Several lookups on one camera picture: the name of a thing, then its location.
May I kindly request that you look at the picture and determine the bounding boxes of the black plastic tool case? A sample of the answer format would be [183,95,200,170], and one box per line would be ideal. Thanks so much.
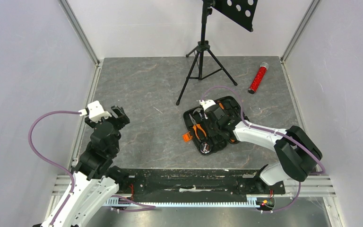
[182,96,249,156]

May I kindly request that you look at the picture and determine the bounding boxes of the orange-handled pliers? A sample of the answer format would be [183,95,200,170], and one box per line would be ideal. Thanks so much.
[189,114,207,141]

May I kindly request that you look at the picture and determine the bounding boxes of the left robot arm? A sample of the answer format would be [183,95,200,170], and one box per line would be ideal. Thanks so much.
[28,101,130,227]

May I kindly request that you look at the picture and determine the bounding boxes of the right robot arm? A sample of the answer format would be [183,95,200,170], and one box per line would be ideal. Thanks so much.
[204,105,322,193]

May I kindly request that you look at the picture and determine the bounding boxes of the red glitter tube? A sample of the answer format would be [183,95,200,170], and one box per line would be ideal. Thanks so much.
[248,62,269,94]

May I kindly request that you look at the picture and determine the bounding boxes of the black music stand tripod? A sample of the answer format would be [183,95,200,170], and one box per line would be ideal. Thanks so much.
[175,0,258,105]

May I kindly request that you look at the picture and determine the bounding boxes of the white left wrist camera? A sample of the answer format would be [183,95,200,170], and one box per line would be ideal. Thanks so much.
[87,101,111,123]

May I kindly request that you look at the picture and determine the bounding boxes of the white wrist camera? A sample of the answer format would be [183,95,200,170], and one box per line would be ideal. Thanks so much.
[199,99,216,112]
[87,101,111,123]

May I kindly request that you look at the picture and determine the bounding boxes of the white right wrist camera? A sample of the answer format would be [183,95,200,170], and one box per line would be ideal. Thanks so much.
[199,99,216,112]

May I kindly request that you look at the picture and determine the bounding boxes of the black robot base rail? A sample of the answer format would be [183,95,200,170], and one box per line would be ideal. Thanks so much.
[117,168,285,203]

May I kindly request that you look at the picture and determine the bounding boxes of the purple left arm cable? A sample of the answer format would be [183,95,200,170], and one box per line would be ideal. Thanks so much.
[28,110,157,227]

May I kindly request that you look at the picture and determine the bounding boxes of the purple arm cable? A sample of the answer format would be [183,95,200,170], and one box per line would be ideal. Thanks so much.
[28,110,157,227]
[200,86,326,214]

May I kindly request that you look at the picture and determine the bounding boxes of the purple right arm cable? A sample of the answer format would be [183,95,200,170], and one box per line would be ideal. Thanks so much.
[200,86,326,214]

